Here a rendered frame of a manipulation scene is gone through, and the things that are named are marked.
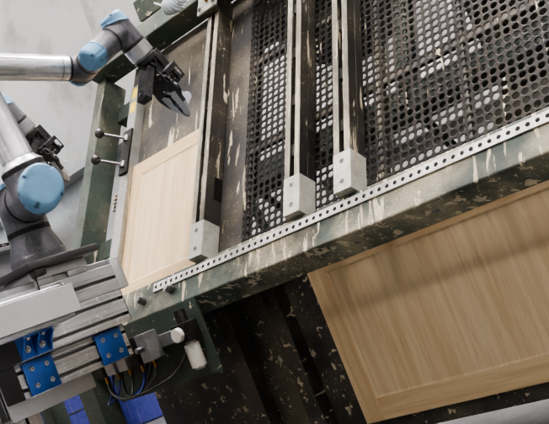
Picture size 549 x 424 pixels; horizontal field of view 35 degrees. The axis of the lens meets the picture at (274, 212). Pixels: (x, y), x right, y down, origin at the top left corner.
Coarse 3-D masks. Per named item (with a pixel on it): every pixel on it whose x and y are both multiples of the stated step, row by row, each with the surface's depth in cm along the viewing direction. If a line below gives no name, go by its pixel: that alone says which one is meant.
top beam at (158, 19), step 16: (192, 0) 332; (160, 16) 346; (176, 16) 337; (192, 16) 337; (144, 32) 350; (160, 32) 346; (176, 32) 345; (160, 48) 354; (112, 64) 364; (128, 64) 363; (96, 80) 373; (112, 80) 373
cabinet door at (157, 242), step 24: (192, 144) 308; (144, 168) 326; (168, 168) 314; (192, 168) 303; (144, 192) 320; (168, 192) 308; (192, 192) 297; (144, 216) 313; (168, 216) 302; (144, 240) 307; (168, 240) 296; (144, 264) 302; (168, 264) 291; (192, 264) 281
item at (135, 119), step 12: (144, 108) 347; (132, 120) 342; (132, 144) 336; (132, 156) 333; (132, 168) 331; (120, 180) 331; (120, 192) 327; (120, 204) 324; (120, 216) 320; (120, 228) 317; (120, 240) 315; (120, 252) 313
